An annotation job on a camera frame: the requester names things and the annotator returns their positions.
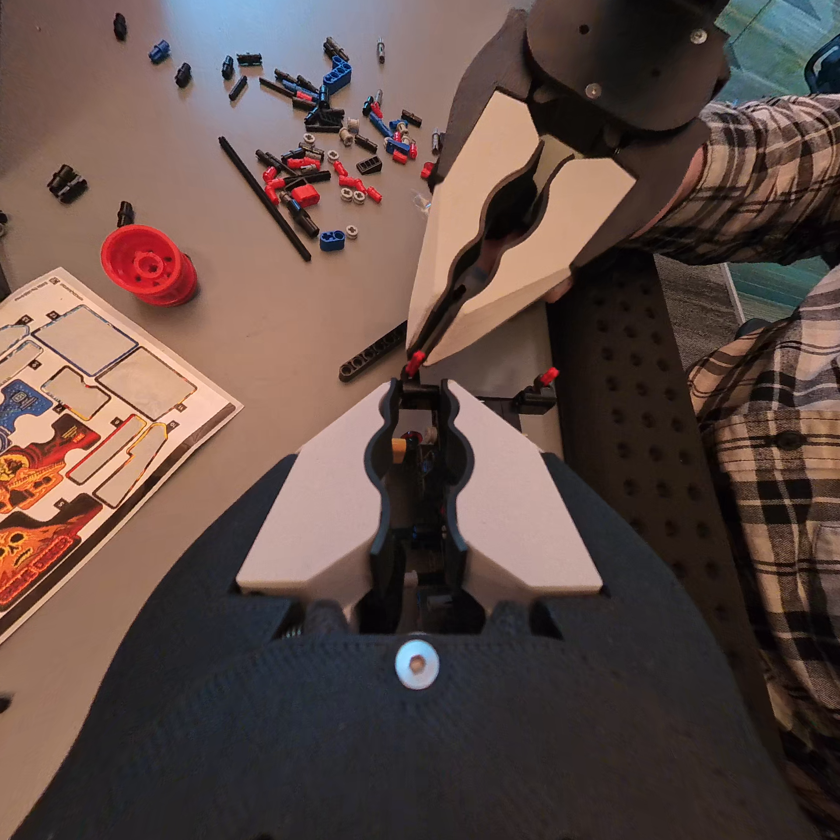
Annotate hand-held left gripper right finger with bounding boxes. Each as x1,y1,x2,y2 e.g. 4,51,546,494
440,377,603,634

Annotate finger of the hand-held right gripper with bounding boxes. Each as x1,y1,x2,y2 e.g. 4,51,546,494
406,88,546,355
419,139,640,368

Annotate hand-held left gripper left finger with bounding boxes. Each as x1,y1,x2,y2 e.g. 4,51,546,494
236,379,406,634

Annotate black toy vehicle chassis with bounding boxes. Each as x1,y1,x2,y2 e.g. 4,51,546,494
384,367,560,631

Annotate long black holed beam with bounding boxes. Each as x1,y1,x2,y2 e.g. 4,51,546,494
338,320,409,383

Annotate person's right forearm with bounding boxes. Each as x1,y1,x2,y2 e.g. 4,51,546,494
623,92,840,266

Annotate grey desk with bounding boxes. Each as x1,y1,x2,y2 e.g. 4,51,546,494
0,0,565,775

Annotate pile of small toy pieces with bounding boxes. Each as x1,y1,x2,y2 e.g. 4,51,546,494
255,36,447,253

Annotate black perforated board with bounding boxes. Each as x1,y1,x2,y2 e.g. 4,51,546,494
548,252,788,775

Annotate long black axle rod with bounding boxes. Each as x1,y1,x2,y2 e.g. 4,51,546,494
218,136,312,262

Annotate colourful sticker sheet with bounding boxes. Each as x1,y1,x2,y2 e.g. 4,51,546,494
0,267,244,645

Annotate red toy wheel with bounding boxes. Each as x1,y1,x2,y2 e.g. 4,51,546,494
100,224,199,307

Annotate black toy hub piece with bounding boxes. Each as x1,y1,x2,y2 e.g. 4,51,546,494
47,164,89,204

